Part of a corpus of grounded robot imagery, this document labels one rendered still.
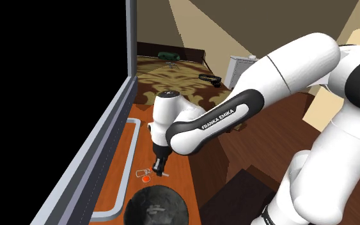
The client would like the orange wooden desk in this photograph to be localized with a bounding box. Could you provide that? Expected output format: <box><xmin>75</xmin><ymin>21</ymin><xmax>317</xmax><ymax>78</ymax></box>
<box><xmin>88</xmin><ymin>102</ymin><xmax>230</xmax><ymax>225</ymax></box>

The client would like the grey framed window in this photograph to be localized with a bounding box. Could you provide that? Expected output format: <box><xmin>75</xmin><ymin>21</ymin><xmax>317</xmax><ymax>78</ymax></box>
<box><xmin>0</xmin><ymin>0</ymin><xmax>138</xmax><ymax>225</ymax></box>

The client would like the black round bowl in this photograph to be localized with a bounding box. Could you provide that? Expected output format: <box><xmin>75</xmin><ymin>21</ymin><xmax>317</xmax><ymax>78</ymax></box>
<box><xmin>123</xmin><ymin>185</ymin><xmax>189</xmax><ymax>225</ymax></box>

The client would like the grey rectangular rim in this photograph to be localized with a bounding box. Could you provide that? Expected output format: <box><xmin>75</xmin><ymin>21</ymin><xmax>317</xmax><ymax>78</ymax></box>
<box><xmin>91</xmin><ymin>118</ymin><xmax>142</xmax><ymax>222</ymax></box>

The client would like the bed with patterned cover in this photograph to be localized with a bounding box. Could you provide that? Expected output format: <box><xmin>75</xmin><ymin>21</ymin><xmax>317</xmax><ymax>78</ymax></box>
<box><xmin>135</xmin><ymin>41</ymin><xmax>234</xmax><ymax>107</ymax></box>

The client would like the white chest of drawers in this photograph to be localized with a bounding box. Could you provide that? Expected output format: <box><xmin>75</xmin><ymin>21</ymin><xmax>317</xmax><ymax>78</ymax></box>
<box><xmin>224</xmin><ymin>55</ymin><xmax>259</xmax><ymax>91</ymax></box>

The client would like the black belt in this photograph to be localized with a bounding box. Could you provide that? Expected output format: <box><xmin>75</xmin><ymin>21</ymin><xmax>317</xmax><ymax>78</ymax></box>
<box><xmin>198</xmin><ymin>73</ymin><xmax>223</xmax><ymax>88</ymax></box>

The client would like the green pillow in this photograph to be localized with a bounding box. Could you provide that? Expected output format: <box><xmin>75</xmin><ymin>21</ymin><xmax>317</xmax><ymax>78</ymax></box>
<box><xmin>157</xmin><ymin>51</ymin><xmax>181</xmax><ymax>62</ymax></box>

